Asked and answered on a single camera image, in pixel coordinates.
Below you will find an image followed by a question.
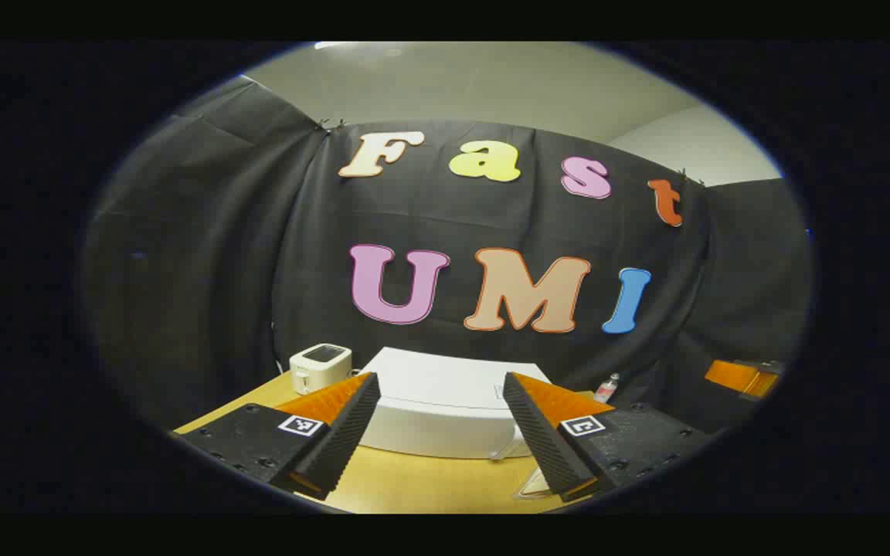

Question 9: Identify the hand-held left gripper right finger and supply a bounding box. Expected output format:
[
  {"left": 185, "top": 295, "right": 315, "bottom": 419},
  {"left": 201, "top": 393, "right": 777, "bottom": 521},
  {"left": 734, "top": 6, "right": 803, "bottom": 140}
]
[{"left": 502, "top": 372, "right": 712, "bottom": 503}]

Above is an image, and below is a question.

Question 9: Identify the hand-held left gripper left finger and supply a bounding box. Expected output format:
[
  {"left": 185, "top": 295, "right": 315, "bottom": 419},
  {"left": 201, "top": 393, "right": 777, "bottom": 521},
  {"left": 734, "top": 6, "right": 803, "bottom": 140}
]
[{"left": 171, "top": 372, "right": 382, "bottom": 501}]

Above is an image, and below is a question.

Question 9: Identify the white microwave oven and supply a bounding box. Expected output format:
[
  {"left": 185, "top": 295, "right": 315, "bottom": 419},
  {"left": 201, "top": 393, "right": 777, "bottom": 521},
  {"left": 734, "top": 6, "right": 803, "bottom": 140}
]
[{"left": 358, "top": 347, "right": 552, "bottom": 462}]

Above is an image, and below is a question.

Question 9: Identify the white toaster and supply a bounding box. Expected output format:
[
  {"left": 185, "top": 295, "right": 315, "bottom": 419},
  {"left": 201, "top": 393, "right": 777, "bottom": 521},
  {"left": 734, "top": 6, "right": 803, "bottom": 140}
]
[{"left": 290, "top": 344, "right": 353, "bottom": 395}]

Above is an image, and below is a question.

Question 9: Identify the black backdrop cloth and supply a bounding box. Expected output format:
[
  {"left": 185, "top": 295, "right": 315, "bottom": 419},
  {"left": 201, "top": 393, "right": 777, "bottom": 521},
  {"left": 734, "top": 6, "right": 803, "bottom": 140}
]
[{"left": 82, "top": 75, "right": 813, "bottom": 433}]

